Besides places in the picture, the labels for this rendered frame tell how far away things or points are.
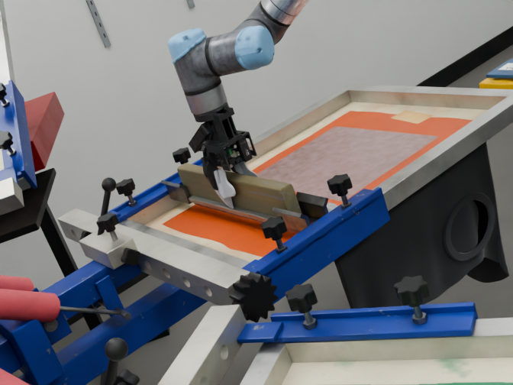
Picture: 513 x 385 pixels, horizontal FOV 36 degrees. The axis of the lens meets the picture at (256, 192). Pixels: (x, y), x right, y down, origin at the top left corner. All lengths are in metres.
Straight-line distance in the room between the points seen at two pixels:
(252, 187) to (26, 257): 2.20
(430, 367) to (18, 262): 2.73
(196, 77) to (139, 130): 2.27
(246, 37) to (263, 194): 0.30
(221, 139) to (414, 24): 3.41
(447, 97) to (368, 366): 0.94
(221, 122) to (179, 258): 0.29
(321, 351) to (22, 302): 0.52
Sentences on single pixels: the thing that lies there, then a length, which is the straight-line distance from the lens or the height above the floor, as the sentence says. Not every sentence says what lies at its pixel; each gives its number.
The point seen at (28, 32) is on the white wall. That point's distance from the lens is 3.56.
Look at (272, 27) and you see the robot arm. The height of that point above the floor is 1.31.
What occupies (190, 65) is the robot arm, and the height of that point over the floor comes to 1.31.
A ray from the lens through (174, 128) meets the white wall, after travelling 3.86.
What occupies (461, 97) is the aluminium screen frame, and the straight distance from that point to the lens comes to 1.89.
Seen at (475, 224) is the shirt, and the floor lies 0.74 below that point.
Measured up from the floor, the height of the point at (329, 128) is 0.96.
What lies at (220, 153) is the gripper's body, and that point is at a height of 1.13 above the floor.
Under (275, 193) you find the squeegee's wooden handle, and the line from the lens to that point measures 1.49.
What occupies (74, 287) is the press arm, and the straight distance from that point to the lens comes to 1.47.
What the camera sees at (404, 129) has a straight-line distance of 1.87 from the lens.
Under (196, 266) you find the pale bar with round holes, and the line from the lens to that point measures 1.35.
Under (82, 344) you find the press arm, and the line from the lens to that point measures 1.54.
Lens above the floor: 1.61
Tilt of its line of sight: 22 degrees down
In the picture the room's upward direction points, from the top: 20 degrees counter-clockwise
